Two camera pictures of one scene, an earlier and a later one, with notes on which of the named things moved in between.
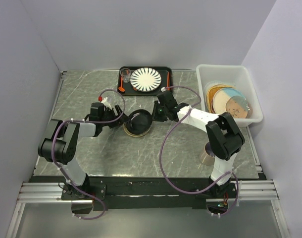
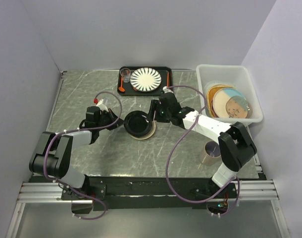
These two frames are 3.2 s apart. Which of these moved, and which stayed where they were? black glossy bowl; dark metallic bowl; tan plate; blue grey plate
Moved: tan plate
Stayed: dark metallic bowl; blue grey plate; black glossy bowl
